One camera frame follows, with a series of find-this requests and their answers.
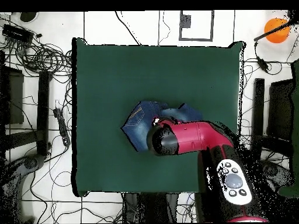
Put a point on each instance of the blue denim jeans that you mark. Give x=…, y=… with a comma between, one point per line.
x=137, y=126

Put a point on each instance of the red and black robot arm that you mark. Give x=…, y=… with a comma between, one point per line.
x=193, y=137

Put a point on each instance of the dark green table cloth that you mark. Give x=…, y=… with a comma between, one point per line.
x=105, y=81

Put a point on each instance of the black stand foot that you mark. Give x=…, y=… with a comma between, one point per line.
x=258, y=105
x=43, y=112

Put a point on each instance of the black power strip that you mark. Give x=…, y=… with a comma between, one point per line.
x=62, y=126

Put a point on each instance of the black power adapter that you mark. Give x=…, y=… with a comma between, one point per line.
x=262, y=64

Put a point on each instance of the dark box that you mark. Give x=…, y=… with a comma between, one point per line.
x=14, y=98
x=280, y=109

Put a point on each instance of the grey chair base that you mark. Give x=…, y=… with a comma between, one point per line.
x=30, y=163
x=278, y=172

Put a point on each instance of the dark green hanging cloth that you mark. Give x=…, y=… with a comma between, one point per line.
x=296, y=116

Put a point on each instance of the black rod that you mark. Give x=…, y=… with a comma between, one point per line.
x=268, y=33

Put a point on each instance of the orange round object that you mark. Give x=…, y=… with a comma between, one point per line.
x=278, y=37

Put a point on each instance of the black device box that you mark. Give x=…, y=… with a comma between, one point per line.
x=17, y=33

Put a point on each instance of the dark round object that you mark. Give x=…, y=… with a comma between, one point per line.
x=28, y=16

